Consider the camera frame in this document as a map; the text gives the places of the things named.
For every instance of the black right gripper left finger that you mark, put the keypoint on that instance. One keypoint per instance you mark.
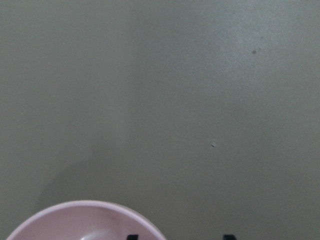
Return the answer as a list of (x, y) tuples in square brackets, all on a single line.
[(132, 237)]

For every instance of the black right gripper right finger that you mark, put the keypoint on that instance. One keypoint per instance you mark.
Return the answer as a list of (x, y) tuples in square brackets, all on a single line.
[(229, 237)]

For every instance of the small pink bowl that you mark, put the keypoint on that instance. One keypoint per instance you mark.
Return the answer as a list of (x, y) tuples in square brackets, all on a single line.
[(86, 220)]

